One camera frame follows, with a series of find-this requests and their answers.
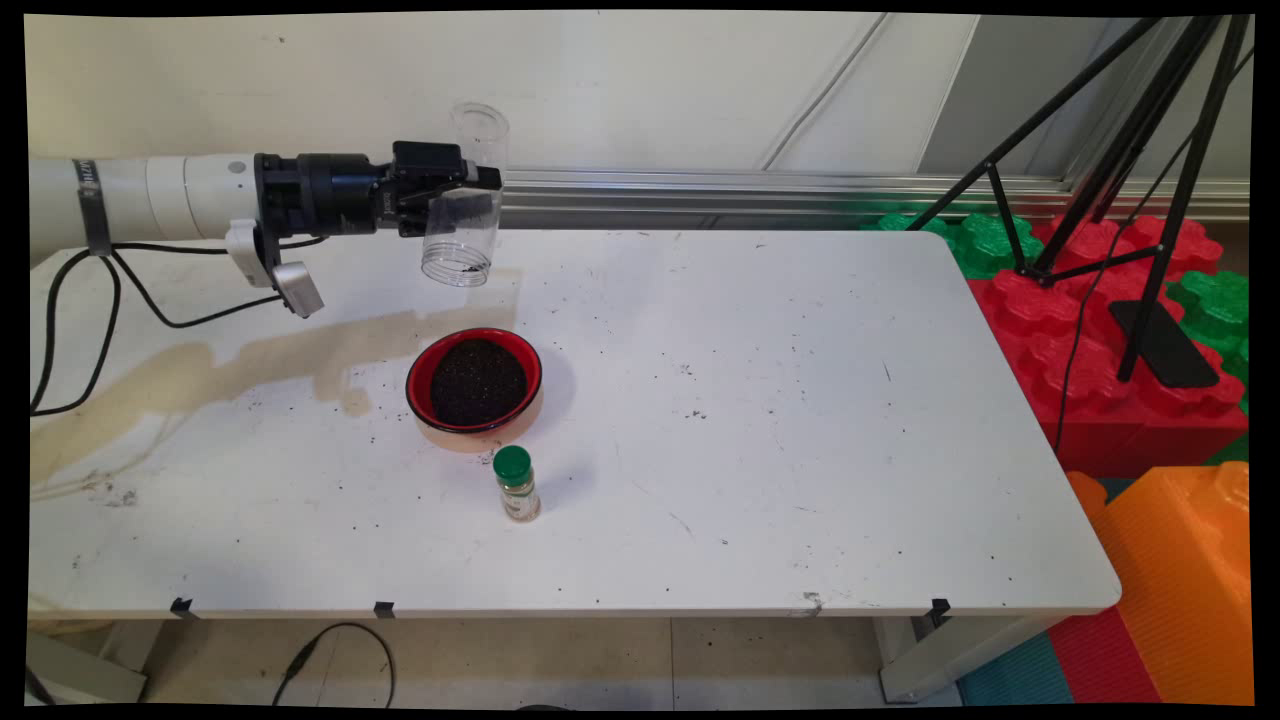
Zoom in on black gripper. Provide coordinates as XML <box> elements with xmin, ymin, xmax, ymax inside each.
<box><xmin>255</xmin><ymin>142</ymin><xmax>503</xmax><ymax>239</ymax></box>

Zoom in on clear plastic jar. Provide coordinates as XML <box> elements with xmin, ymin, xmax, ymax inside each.
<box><xmin>420</xmin><ymin>102</ymin><xmax>512</xmax><ymax>289</ymax></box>

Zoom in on red bowl with black rim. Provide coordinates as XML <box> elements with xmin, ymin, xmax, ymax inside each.
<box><xmin>405</xmin><ymin>327</ymin><xmax>546</xmax><ymax>441</ymax></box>

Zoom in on black seeds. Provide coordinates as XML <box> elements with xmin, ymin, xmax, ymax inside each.
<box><xmin>430</xmin><ymin>338</ymin><xmax>529</xmax><ymax>429</ymax></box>

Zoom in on spice bottle with green cap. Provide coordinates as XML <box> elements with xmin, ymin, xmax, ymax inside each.
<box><xmin>492</xmin><ymin>445</ymin><xmax>542</xmax><ymax>523</ymax></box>

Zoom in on green foam block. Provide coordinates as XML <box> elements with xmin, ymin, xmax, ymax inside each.
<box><xmin>1165</xmin><ymin>270</ymin><xmax>1251</xmax><ymax>466</ymax></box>
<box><xmin>862</xmin><ymin>210</ymin><xmax>1046</xmax><ymax>281</ymax></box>

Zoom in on white table leg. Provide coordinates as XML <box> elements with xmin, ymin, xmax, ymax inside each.
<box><xmin>28</xmin><ymin>620</ymin><xmax>166</xmax><ymax>705</ymax></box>
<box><xmin>875</xmin><ymin>612</ymin><xmax>1063</xmax><ymax>703</ymax></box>

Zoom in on black tripod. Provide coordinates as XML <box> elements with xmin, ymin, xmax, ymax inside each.
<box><xmin>905</xmin><ymin>14</ymin><xmax>1256</xmax><ymax>386</ymax></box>

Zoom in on black rectangular slab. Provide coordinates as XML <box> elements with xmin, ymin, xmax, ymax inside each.
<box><xmin>1108</xmin><ymin>298</ymin><xmax>1221</xmax><ymax>389</ymax></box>

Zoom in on teal floor mat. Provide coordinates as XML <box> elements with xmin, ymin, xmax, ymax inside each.
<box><xmin>955</xmin><ymin>630</ymin><xmax>1076</xmax><ymax>707</ymax></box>

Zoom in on red floor mat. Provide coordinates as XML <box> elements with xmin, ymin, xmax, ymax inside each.
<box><xmin>1045</xmin><ymin>605</ymin><xmax>1166</xmax><ymax>706</ymax></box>

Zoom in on orange foam block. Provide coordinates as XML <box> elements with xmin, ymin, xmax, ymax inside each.
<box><xmin>1065</xmin><ymin>462</ymin><xmax>1256</xmax><ymax>706</ymax></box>

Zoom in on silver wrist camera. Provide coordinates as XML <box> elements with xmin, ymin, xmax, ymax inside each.
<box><xmin>270</xmin><ymin>262</ymin><xmax>325</xmax><ymax>320</ymax></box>

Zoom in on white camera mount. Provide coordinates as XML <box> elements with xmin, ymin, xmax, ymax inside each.
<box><xmin>225</xmin><ymin>220</ymin><xmax>279</xmax><ymax>291</ymax></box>

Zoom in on aluminium wall rail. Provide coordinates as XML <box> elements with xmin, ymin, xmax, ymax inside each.
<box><xmin>495</xmin><ymin>168</ymin><xmax>1251</xmax><ymax>223</ymax></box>

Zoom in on black cable strap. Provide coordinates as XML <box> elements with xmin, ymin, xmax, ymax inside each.
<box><xmin>72</xmin><ymin>158</ymin><xmax>113</xmax><ymax>257</ymax></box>

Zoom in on white wall conduit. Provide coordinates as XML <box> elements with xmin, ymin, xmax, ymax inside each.
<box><xmin>757</xmin><ymin>12</ymin><xmax>891</xmax><ymax>171</ymax></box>

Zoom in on thick black cable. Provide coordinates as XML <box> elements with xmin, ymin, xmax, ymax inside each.
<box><xmin>30</xmin><ymin>245</ymin><xmax>123</xmax><ymax>417</ymax></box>

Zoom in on black floor cable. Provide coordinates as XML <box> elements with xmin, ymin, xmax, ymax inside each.
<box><xmin>272</xmin><ymin>622</ymin><xmax>397</xmax><ymax>707</ymax></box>

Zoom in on thin black tripod cable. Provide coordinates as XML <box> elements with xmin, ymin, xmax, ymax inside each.
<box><xmin>1052</xmin><ymin>45</ymin><xmax>1256</xmax><ymax>456</ymax></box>

